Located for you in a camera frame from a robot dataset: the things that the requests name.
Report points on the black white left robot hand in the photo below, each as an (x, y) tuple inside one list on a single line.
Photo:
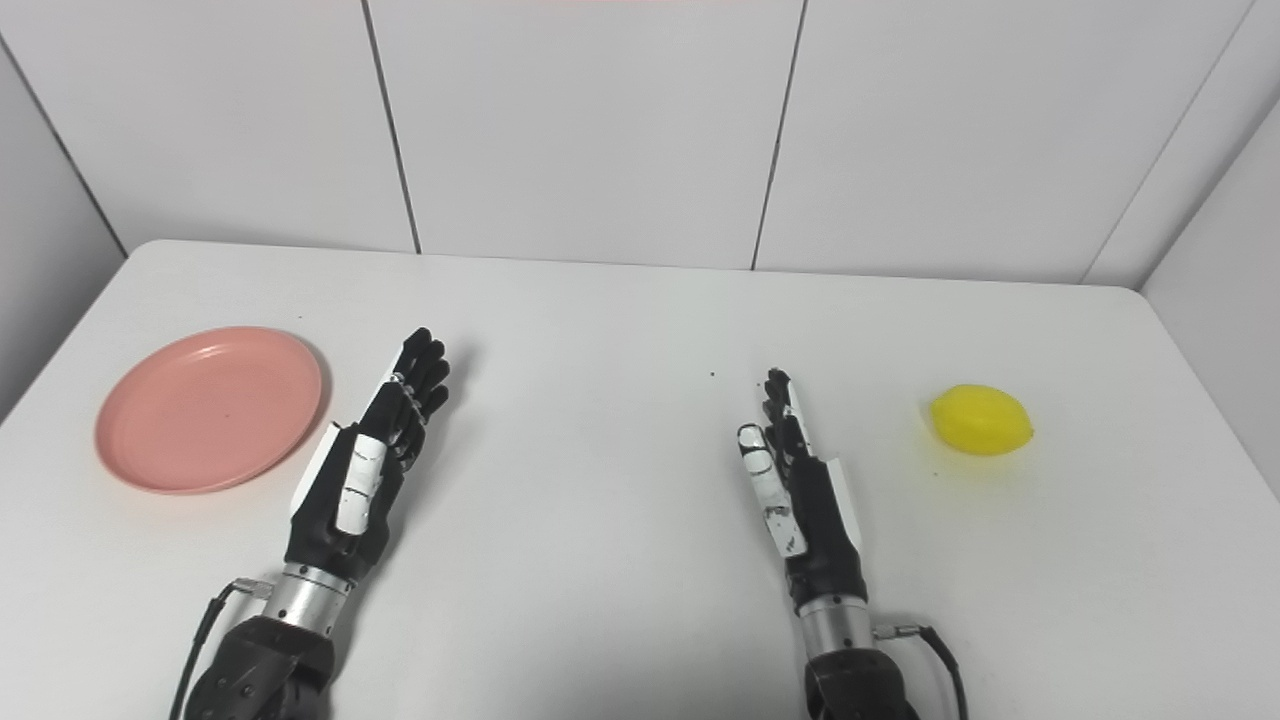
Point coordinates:
[(335, 520)]

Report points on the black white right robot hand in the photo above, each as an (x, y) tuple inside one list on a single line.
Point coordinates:
[(825, 530)]

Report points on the pink round plate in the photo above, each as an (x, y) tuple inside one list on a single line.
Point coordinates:
[(205, 410)]

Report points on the yellow lemon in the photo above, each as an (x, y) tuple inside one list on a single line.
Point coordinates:
[(980, 420)]

